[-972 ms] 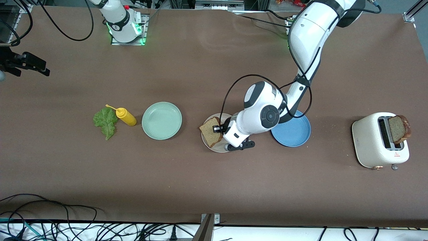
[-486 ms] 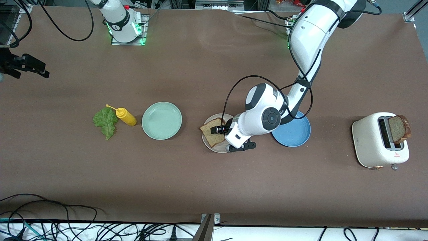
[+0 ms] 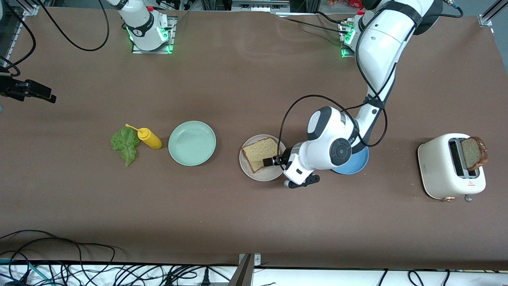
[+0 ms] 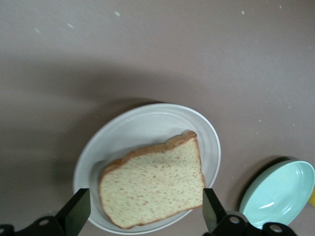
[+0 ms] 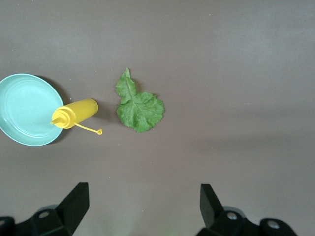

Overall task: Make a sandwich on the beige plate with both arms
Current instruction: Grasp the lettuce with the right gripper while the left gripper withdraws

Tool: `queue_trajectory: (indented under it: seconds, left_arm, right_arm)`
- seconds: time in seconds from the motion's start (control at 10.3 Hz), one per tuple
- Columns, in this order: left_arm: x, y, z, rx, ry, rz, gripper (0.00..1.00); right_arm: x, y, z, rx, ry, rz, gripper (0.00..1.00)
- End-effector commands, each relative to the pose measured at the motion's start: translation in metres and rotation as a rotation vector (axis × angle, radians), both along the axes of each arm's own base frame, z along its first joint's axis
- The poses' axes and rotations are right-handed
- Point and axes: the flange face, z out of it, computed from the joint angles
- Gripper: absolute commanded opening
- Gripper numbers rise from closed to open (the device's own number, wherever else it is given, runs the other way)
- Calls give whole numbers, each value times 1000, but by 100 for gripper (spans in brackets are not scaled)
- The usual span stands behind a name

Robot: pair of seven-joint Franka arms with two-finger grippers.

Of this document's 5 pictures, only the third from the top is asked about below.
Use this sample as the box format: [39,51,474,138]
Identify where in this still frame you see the brown bread slice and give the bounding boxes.
[460,136,489,172]
[242,137,280,174]

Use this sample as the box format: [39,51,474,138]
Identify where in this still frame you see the beige plate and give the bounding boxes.
[239,135,287,182]

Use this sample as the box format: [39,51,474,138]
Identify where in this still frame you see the green lettuce leaf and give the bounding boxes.
[110,127,141,167]

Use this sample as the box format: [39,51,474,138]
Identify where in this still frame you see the blue plate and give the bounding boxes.
[331,144,369,175]

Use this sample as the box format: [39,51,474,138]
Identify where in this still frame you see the mint green plate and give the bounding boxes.
[168,121,217,166]

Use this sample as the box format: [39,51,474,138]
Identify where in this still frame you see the yellow mustard squeeze bottle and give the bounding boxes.
[125,124,163,150]

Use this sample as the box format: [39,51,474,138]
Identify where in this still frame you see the white ledge board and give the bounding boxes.
[0,260,508,286]

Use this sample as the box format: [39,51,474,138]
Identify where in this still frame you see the white toaster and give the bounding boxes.
[418,133,487,203]

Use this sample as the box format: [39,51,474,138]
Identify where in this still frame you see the silver metal device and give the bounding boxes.
[231,0,291,13]

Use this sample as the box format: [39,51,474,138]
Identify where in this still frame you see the red snack packets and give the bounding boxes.
[327,0,365,9]

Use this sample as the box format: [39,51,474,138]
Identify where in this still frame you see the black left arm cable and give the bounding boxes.
[279,24,397,171]

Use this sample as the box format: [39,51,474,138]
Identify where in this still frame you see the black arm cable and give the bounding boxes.
[0,0,110,77]
[279,24,397,171]

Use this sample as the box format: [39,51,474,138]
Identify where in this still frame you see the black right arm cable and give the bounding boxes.
[0,0,110,77]

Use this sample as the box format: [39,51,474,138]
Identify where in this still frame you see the aluminium frame profile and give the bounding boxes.
[8,0,54,60]
[478,0,508,27]

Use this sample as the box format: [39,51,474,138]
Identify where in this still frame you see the aluminium bracket profile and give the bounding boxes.
[228,253,262,286]

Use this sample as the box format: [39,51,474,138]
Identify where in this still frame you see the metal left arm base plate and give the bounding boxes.
[341,22,358,59]

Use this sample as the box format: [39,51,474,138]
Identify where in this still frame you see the black looping floor cable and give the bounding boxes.
[0,229,116,274]

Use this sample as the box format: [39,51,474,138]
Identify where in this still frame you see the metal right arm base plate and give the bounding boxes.
[131,16,176,54]

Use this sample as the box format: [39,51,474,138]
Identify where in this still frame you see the black base cable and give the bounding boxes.
[278,15,350,35]
[316,11,344,25]

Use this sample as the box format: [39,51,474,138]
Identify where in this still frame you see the teal cable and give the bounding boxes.
[0,258,54,285]

